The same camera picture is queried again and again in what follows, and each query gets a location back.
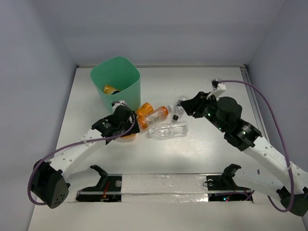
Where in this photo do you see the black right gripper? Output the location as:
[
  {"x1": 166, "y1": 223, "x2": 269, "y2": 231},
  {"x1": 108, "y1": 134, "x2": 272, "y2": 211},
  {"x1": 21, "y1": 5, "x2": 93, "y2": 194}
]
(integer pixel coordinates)
[{"x1": 180, "y1": 90, "x2": 227, "y2": 132}]

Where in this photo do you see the small orange juice bottle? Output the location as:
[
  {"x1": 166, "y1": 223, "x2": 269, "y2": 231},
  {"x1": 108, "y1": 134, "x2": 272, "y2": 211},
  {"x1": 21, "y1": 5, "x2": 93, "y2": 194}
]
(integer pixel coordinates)
[{"x1": 120, "y1": 133, "x2": 136, "y2": 139}]

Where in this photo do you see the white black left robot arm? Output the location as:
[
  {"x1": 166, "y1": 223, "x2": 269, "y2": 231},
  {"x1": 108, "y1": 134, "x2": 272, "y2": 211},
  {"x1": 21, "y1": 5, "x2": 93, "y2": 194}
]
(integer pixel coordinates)
[{"x1": 27, "y1": 105, "x2": 140, "y2": 209}]

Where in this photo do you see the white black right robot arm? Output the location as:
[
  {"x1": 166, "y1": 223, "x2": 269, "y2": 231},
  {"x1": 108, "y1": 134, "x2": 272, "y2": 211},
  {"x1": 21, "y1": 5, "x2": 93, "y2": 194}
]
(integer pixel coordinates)
[{"x1": 180, "y1": 91, "x2": 308, "y2": 217}]

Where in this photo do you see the orange bottle by bin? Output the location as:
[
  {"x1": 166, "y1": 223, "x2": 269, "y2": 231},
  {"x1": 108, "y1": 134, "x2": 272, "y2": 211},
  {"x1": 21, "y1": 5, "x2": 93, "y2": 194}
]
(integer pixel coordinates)
[{"x1": 136, "y1": 103, "x2": 154, "y2": 117}]

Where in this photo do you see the green plastic bin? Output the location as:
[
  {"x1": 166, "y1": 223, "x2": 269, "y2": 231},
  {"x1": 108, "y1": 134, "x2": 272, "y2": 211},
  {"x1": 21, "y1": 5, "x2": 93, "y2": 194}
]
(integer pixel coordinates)
[{"x1": 90, "y1": 56, "x2": 141, "y2": 112}]

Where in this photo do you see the clear bottle black cap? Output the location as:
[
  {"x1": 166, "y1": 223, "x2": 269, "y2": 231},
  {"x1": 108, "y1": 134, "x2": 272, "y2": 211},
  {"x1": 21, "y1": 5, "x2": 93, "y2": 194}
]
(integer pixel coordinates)
[{"x1": 172, "y1": 95, "x2": 188, "y2": 121}]

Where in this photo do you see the clear bottle orange flower label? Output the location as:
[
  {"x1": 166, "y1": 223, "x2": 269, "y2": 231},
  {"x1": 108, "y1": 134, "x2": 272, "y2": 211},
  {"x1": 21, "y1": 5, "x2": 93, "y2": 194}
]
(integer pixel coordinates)
[{"x1": 137, "y1": 106, "x2": 173, "y2": 130}]

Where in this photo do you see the clear bottle blue white cap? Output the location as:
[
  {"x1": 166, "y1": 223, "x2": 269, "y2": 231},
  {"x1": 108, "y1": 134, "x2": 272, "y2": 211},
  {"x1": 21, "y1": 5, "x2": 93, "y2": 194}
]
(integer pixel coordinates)
[{"x1": 148, "y1": 121, "x2": 189, "y2": 139}]

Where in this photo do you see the silver taped base strip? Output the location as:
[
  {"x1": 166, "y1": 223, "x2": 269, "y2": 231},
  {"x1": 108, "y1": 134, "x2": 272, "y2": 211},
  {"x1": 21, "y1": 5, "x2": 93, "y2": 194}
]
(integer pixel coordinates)
[{"x1": 121, "y1": 174, "x2": 208, "y2": 203}]

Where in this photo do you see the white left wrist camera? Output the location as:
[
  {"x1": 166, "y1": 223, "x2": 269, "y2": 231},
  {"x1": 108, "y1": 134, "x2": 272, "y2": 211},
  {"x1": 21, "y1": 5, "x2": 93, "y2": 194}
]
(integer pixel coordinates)
[{"x1": 112, "y1": 100, "x2": 127, "y2": 109}]

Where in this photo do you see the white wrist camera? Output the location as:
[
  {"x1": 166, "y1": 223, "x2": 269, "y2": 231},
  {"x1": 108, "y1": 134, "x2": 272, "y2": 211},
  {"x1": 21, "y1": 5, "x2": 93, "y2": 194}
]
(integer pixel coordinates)
[
  {"x1": 209, "y1": 78, "x2": 226, "y2": 98},
  {"x1": 112, "y1": 100, "x2": 127, "y2": 109}
]

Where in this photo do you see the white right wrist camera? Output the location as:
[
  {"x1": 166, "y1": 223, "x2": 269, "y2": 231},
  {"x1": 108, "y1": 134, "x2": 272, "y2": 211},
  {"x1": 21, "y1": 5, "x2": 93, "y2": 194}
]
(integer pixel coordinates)
[{"x1": 209, "y1": 78, "x2": 226, "y2": 98}]

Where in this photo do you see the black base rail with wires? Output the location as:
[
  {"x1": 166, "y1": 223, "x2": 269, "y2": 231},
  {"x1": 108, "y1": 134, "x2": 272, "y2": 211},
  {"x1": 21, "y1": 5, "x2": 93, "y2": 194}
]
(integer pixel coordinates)
[{"x1": 76, "y1": 175, "x2": 122, "y2": 203}]

